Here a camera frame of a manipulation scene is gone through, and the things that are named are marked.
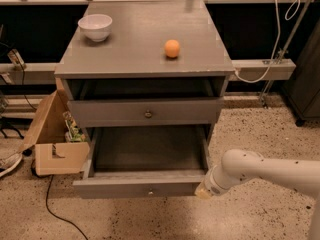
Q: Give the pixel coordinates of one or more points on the grey bottom drawer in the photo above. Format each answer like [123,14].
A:
[151,161]

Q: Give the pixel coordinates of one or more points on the open cardboard box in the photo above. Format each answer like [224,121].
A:
[46,137]

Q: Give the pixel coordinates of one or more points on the white sneaker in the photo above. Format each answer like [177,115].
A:
[8,164]

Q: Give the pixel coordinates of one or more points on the white ceramic bowl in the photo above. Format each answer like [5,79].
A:
[96,27]

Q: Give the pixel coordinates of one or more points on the grey wooden drawer cabinet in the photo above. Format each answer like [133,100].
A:
[131,62]

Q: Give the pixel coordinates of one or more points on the orange fruit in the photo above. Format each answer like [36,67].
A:
[172,48]

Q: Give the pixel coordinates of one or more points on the grey middle drawer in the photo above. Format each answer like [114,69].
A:
[145,112]

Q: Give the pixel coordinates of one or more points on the yellow foam padded gripper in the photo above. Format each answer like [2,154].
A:
[212,185]

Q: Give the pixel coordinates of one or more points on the dark grey cabinet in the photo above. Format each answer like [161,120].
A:
[302,90]

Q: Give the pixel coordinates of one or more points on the green white package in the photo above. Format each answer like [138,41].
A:
[73,133]

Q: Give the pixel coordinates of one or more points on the metal tripod pole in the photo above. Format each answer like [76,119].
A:
[278,55]

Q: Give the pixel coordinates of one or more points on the grey drawer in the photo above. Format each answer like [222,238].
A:
[151,161]
[145,112]

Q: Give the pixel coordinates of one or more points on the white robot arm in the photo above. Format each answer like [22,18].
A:
[240,166]

